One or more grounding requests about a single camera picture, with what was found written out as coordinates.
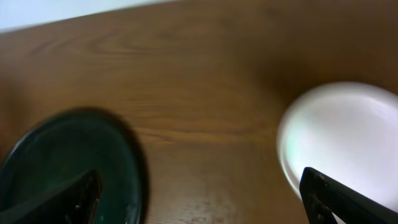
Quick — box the round black tray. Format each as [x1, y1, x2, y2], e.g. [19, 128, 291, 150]
[1, 108, 148, 223]

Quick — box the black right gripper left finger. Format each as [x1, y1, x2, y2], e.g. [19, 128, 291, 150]
[1, 170, 102, 224]

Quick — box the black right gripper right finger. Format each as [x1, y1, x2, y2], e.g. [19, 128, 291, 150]
[299, 167, 397, 224]

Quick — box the white stained plate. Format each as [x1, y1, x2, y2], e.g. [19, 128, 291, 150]
[277, 82, 397, 211]

